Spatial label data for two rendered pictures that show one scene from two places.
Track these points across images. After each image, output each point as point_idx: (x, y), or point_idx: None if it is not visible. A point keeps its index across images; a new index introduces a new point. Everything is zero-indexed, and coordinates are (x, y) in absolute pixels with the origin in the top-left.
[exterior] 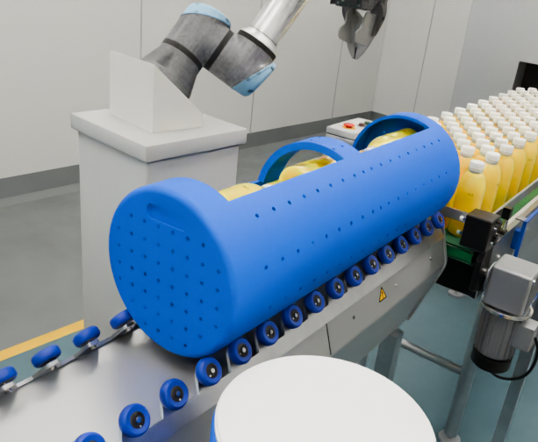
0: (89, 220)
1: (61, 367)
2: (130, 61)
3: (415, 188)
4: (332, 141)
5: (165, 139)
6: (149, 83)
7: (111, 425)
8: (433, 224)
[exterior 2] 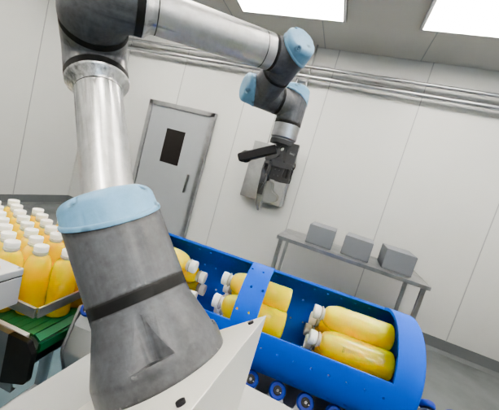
0: None
1: None
2: (234, 361)
3: (215, 268)
4: (260, 265)
5: (248, 394)
6: (253, 351)
7: None
8: None
